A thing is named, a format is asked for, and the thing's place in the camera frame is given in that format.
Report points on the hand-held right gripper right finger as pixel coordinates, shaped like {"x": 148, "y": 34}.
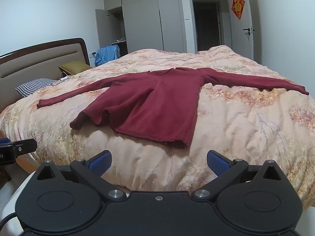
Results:
{"x": 217, "y": 164}

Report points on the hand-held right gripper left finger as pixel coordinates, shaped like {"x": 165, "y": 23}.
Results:
{"x": 100, "y": 164}

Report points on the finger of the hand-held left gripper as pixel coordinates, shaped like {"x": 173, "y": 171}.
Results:
{"x": 25, "y": 147}

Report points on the dark red sweater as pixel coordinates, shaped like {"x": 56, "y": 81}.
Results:
{"x": 152, "y": 103}

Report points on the white cloth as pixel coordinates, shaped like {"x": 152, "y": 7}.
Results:
{"x": 11, "y": 196}

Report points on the floral peach blanket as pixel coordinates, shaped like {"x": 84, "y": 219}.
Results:
{"x": 246, "y": 132}

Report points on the houndstooth pillow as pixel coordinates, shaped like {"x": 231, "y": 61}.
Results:
{"x": 34, "y": 86}

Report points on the beige upholstered bed headboard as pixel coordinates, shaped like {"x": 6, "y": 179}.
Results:
{"x": 37, "y": 61}

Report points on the olive green pillow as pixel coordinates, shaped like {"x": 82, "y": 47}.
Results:
{"x": 75, "y": 66}

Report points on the blue garment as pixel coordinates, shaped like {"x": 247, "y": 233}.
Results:
{"x": 108, "y": 54}

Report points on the white room door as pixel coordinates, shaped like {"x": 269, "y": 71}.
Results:
{"x": 242, "y": 41}

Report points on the grey wardrobe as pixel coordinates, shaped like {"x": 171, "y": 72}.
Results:
{"x": 147, "y": 22}

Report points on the red diamond door decoration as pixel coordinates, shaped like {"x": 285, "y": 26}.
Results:
{"x": 238, "y": 5}

